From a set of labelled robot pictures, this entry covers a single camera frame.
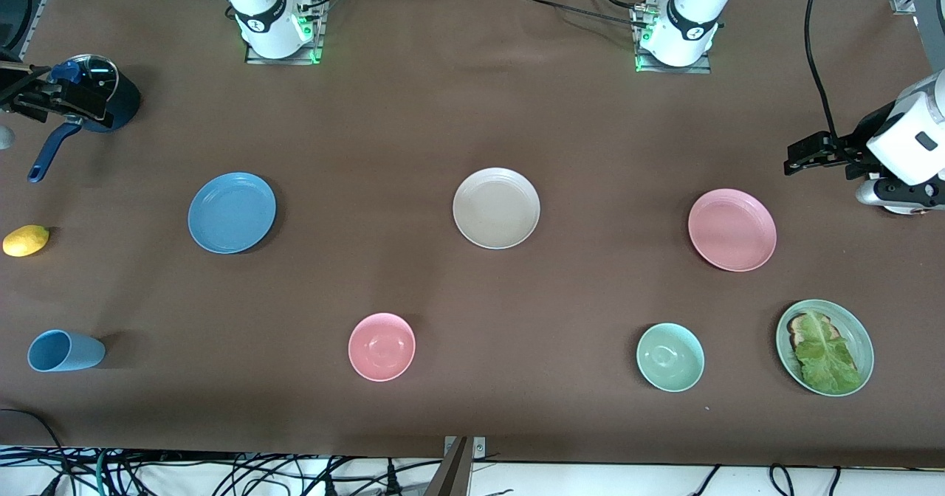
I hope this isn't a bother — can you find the glass lid with blue knob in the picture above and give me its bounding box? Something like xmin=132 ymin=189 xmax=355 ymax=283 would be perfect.
xmin=50 ymin=54 xmax=120 ymax=113

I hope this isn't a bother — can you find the beige shallow plate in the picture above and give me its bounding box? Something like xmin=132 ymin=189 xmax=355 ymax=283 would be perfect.
xmin=453 ymin=168 xmax=541 ymax=250

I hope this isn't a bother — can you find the blue shallow plate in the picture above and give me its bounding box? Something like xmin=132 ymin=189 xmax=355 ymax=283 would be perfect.
xmin=188 ymin=172 xmax=277 ymax=255

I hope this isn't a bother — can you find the silver bracket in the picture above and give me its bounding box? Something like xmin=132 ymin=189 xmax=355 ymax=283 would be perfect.
xmin=444 ymin=436 xmax=487 ymax=458

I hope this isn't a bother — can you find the brown table cover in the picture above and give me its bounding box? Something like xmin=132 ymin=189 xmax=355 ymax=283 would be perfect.
xmin=0 ymin=0 xmax=945 ymax=469

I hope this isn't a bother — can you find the green plate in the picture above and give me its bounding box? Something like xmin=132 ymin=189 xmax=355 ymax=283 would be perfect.
xmin=775 ymin=299 xmax=875 ymax=398

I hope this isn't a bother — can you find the dark brown bar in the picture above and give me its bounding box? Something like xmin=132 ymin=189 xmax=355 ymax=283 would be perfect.
xmin=423 ymin=437 xmax=473 ymax=496

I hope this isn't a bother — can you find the small pink bowl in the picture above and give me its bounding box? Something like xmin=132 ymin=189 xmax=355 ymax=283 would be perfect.
xmin=348 ymin=312 xmax=416 ymax=382

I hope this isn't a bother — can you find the toasted bread slice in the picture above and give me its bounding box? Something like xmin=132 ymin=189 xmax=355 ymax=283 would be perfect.
xmin=787 ymin=313 xmax=839 ymax=351

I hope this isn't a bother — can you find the yellow lemon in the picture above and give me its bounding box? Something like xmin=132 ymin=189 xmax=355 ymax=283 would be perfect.
xmin=2 ymin=224 xmax=50 ymax=258

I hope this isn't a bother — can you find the dark blue saucepan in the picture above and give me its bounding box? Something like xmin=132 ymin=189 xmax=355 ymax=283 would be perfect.
xmin=28 ymin=55 xmax=142 ymax=184

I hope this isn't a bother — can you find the pink shallow plate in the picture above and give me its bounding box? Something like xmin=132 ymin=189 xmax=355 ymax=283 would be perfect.
xmin=688 ymin=188 xmax=777 ymax=272

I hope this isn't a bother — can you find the blue cup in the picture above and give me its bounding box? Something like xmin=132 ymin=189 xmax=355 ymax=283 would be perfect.
xmin=27 ymin=329 xmax=106 ymax=373

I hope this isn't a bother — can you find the green lettuce leaf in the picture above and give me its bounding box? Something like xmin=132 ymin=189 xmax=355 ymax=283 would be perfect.
xmin=794 ymin=310 xmax=863 ymax=395

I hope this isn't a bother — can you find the small green bowl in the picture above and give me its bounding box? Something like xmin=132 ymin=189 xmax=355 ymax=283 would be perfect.
xmin=636 ymin=323 xmax=705 ymax=393

